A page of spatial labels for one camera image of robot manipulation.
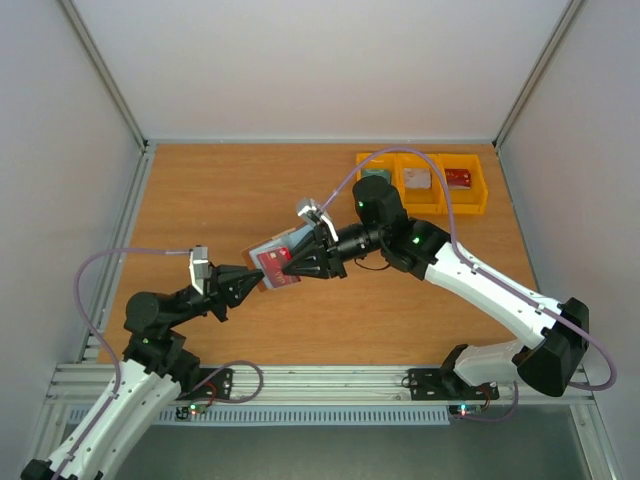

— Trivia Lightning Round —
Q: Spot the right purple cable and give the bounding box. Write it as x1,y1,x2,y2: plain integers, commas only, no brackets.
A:
319,146,619,422

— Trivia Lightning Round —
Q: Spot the yellow bin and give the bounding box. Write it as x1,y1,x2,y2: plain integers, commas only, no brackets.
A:
356,152,397,185
439,154,489,215
396,153,444,216

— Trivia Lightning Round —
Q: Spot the left yellow bin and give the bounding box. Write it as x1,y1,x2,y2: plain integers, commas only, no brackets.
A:
356,152,397,185

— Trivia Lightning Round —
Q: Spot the grey slotted cable duct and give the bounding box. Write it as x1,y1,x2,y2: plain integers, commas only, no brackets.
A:
153,405,450,427

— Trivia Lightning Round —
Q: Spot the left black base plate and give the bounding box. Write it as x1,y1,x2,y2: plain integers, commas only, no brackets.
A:
182,368,234,402

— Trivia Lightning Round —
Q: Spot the aluminium frame post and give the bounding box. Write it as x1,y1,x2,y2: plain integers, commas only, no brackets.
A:
492,0,587,150
57,0,148,152

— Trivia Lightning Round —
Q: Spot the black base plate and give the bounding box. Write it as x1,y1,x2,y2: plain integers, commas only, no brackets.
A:
401,368,500,401
182,368,234,402

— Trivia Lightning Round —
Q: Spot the right small circuit board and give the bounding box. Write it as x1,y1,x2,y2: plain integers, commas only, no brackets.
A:
449,403,485,418

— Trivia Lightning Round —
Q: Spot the left aluminium frame post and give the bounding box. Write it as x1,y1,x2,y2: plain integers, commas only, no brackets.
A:
57,0,148,152

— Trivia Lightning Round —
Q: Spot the middle yellow bin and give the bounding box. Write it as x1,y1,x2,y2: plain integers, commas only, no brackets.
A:
396,153,444,216

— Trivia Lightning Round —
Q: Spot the teal card stack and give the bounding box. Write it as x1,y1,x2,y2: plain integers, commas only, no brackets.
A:
360,169,392,183

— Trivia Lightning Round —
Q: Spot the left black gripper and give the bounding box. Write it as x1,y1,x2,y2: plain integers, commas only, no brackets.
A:
165,262,266,329

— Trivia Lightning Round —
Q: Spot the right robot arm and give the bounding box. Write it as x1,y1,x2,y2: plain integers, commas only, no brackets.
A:
282,176,589,399

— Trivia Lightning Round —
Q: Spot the red card stack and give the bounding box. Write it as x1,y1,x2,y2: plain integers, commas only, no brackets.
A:
444,168,472,190

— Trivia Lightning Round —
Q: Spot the left small circuit board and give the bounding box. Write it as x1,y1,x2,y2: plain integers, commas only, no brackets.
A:
174,404,208,421

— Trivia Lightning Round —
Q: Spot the small circuit board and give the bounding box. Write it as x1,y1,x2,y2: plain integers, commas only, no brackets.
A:
449,403,485,418
174,404,208,421

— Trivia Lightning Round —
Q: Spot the right aluminium frame post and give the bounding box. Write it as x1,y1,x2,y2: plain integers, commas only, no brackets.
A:
492,0,587,150

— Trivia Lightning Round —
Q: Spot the red VIP card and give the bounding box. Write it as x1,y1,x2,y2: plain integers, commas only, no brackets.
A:
257,246,301,290

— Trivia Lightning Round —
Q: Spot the white card stack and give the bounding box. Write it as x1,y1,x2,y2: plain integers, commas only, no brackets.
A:
402,167,432,190

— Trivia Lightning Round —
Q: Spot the brown leather card holder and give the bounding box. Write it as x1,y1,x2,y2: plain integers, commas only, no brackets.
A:
242,225,311,292

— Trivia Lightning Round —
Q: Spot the right yellow bin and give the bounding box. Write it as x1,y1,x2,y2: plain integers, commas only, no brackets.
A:
439,154,489,215

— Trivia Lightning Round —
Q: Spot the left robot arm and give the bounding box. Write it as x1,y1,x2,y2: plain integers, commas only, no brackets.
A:
20,262,264,479

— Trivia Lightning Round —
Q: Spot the aluminium front rail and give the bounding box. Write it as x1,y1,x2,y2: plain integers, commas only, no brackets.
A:
44,363,595,405

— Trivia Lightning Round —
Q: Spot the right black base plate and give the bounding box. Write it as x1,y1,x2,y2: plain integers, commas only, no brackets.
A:
401,368,500,401

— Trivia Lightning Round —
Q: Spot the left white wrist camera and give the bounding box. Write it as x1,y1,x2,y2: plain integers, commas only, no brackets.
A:
189,245,210,295

